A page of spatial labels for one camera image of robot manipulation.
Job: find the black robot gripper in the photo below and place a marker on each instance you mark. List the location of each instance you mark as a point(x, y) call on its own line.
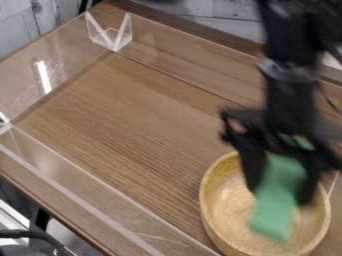
point(288, 127)

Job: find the green rectangular block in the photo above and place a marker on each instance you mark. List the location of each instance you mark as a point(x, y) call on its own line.
point(273, 215)

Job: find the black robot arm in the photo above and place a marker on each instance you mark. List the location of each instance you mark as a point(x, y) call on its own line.
point(296, 41)

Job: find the brown wooden bowl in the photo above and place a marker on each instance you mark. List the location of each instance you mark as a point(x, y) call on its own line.
point(226, 203)

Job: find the black table leg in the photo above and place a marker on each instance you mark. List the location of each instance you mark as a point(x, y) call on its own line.
point(41, 219)

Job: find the clear acrylic corner bracket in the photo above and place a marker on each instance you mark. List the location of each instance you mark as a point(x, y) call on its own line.
point(110, 38)

